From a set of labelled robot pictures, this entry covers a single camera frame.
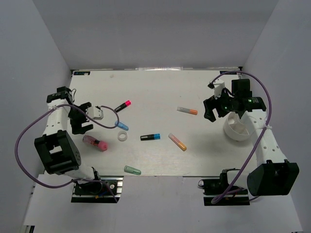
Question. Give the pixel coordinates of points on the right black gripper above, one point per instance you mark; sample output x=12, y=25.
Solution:
x=212, y=103

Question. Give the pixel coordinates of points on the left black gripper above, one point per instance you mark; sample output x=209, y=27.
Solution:
x=77, y=128

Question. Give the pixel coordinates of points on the pink capped clear tube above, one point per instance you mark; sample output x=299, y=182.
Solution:
x=99, y=144

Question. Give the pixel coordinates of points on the pink black highlighter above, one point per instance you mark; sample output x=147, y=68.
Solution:
x=123, y=106

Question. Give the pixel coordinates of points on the blue black highlighter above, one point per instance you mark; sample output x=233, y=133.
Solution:
x=147, y=137

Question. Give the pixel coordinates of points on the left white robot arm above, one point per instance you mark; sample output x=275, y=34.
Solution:
x=56, y=149

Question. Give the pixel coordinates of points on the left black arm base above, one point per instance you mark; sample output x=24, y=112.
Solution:
x=98, y=192

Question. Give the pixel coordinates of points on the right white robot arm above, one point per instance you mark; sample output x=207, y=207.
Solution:
x=274, y=174

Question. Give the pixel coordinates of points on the white round divided container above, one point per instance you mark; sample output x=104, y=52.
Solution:
x=234, y=129

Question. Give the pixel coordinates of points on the orange clear marker upper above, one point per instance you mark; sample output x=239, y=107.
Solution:
x=186, y=110

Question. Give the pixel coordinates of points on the orange clear marker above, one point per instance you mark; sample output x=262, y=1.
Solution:
x=186, y=110
x=177, y=142

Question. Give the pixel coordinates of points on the blue translucent cap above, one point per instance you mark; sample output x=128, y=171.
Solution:
x=121, y=125

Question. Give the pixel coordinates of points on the right corner label sticker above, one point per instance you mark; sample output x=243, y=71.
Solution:
x=228, y=72

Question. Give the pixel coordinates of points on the corner label sticker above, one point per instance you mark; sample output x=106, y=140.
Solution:
x=228, y=72
x=81, y=73

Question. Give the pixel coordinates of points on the orange clear marker lower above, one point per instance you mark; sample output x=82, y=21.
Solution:
x=177, y=142

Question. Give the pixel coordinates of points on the left corner label sticker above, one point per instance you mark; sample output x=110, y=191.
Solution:
x=81, y=73

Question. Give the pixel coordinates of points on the green translucent cap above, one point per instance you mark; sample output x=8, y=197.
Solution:
x=132, y=170

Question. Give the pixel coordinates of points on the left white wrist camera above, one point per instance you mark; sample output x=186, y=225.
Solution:
x=95, y=113

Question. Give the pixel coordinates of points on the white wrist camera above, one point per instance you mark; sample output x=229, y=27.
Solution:
x=95, y=113
x=218, y=85

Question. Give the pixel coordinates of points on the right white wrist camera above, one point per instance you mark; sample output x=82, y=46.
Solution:
x=218, y=85

